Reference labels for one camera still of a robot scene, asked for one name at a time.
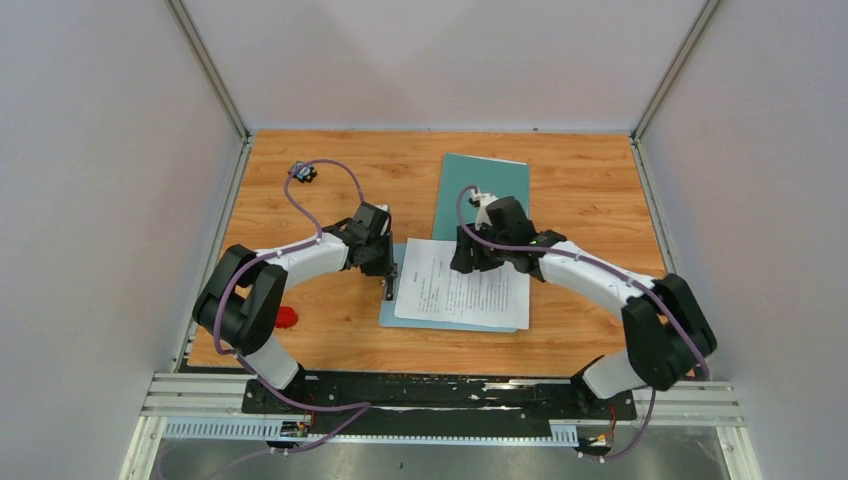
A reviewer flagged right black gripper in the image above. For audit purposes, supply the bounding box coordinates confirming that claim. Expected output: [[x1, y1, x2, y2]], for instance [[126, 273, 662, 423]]
[[451, 221, 512, 275]]

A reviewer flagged printed paper sheet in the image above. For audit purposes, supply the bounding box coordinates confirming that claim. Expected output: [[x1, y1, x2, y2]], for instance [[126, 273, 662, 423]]
[[394, 237, 531, 331], [463, 155, 527, 166]]

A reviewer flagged blue clipboard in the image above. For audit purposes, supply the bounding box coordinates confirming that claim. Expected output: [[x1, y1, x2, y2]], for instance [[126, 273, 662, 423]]
[[378, 243, 518, 335]]

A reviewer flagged teal green folder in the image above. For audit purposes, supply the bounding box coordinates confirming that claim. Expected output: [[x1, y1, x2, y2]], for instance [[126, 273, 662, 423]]
[[431, 153, 531, 241]]

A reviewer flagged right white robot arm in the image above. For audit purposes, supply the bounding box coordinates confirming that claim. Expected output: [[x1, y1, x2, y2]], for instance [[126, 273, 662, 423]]
[[451, 185, 718, 418]]

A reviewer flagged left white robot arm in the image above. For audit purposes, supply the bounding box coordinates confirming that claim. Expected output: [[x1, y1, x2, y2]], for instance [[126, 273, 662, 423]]
[[192, 202, 398, 413]]

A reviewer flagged red small object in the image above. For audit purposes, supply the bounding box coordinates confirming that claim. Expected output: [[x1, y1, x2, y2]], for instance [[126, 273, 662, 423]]
[[275, 306, 299, 329]]

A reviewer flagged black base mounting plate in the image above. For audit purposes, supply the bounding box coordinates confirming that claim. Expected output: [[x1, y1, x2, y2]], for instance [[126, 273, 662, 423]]
[[241, 371, 637, 438]]

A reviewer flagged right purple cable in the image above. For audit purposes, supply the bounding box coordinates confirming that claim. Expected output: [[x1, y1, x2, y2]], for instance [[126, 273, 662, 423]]
[[455, 185, 711, 464]]

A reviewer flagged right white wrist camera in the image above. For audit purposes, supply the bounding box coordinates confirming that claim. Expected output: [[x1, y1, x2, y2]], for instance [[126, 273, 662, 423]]
[[469, 190, 498, 230]]

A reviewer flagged aluminium frame rail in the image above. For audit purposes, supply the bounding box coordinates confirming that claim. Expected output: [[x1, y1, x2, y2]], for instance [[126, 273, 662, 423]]
[[141, 374, 744, 446]]

